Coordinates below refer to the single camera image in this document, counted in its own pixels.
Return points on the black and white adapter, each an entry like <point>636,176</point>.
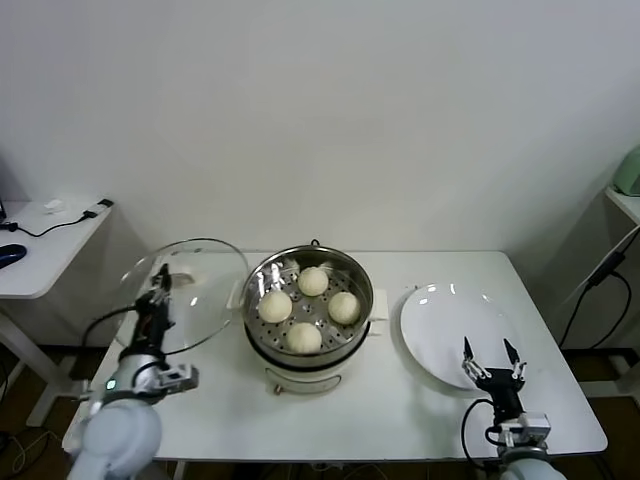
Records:
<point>100,207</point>

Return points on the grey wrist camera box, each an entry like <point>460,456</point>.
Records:
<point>180,378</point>
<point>525,427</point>

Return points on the stainless steel steamer basket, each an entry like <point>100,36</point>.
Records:
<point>280,340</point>

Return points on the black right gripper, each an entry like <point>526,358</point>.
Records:
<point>505,387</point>

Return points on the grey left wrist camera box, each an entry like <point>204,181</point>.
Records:
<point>180,378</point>

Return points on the dark monitor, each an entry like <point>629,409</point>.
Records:
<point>2,210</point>

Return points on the white electric cooking pot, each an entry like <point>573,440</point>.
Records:
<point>305,375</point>

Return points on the dark blue computer mouse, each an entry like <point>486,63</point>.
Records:
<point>11,254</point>

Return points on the pale green appliance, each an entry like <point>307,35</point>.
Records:
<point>631,175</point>

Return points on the small white desk object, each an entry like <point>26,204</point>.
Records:
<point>55,205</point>

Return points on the white round plate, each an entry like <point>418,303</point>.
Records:
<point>440,330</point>

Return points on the white steamed baozi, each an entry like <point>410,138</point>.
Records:
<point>275,306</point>
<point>313,281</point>
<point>303,338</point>
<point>344,307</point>

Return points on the white side table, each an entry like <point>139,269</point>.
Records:
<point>625,202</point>

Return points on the white side desk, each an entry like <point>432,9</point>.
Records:
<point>50,260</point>

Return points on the round glass pot lid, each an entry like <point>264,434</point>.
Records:
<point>210,300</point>

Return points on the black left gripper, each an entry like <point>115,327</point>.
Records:
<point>154,322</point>

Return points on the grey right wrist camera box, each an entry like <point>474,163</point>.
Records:
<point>525,427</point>

